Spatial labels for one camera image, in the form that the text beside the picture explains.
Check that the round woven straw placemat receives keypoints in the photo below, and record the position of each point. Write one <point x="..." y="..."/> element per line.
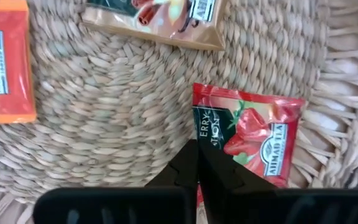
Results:
<point x="104" y="109"/>

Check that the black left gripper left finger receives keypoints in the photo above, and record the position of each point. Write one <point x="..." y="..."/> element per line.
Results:
<point x="120" y="205"/>

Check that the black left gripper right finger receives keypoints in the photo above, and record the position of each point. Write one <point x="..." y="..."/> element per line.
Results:
<point x="259" y="205"/>

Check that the beige cinnamon tea packet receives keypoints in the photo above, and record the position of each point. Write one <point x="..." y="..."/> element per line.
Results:
<point x="154" y="28"/>

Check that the orange Ahmad tea packet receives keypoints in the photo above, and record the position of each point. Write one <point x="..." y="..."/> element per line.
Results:
<point x="8" y="77"/>

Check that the red strawberry tea packet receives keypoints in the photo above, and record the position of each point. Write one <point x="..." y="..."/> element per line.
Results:
<point x="253" y="124"/>

